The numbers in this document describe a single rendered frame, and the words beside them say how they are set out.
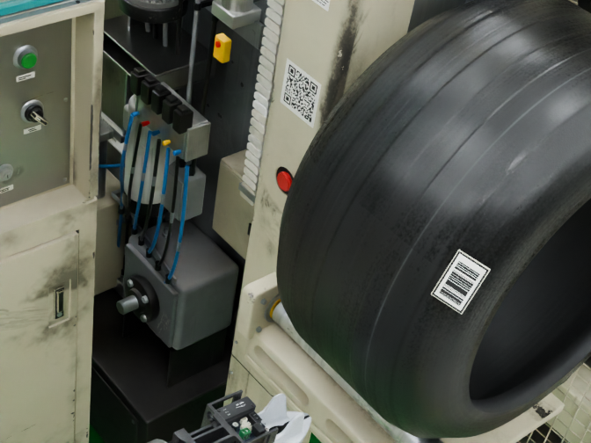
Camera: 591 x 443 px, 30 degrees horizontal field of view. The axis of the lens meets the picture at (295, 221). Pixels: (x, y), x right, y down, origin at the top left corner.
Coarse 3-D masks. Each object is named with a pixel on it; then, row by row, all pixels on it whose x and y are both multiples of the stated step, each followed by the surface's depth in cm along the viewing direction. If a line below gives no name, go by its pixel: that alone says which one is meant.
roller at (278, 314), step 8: (280, 304) 166; (272, 312) 167; (280, 312) 166; (280, 320) 166; (288, 320) 165; (288, 328) 165; (296, 336) 164; (304, 344) 163; (312, 352) 162; (320, 360) 161; (328, 368) 160; (336, 376) 159; (344, 384) 158; (352, 392) 157; (360, 400) 156; (368, 408) 155; (376, 416) 154; (384, 424) 154; (392, 432) 153; (400, 432) 152; (400, 440) 152; (408, 440) 151; (416, 440) 150; (424, 440) 150; (432, 440) 150; (440, 440) 150
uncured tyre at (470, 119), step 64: (512, 0) 133; (384, 64) 129; (448, 64) 125; (512, 64) 124; (576, 64) 124; (320, 128) 134; (384, 128) 125; (448, 128) 121; (512, 128) 119; (576, 128) 119; (320, 192) 129; (384, 192) 123; (448, 192) 119; (512, 192) 117; (576, 192) 120; (320, 256) 130; (384, 256) 123; (448, 256) 118; (512, 256) 119; (576, 256) 168; (320, 320) 134; (384, 320) 124; (448, 320) 121; (512, 320) 168; (576, 320) 165; (384, 384) 130; (448, 384) 129; (512, 384) 160
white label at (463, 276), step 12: (456, 252) 118; (456, 264) 118; (468, 264) 118; (480, 264) 117; (444, 276) 119; (456, 276) 118; (468, 276) 118; (480, 276) 117; (444, 288) 119; (456, 288) 119; (468, 288) 118; (444, 300) 119; (456, 300) 119; (468, 300) 118
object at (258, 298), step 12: (252, 288) 164; (264, 288) 164; (276, 288) 165; (252, 300) 163; (264, 300) 164; (276, 300) 166; (240, 312) 167; (252, 312) 165; (264, 312) 167; (240, 324) 168; (252, 324) 167; (264, 324) 169; (252, 336) 169
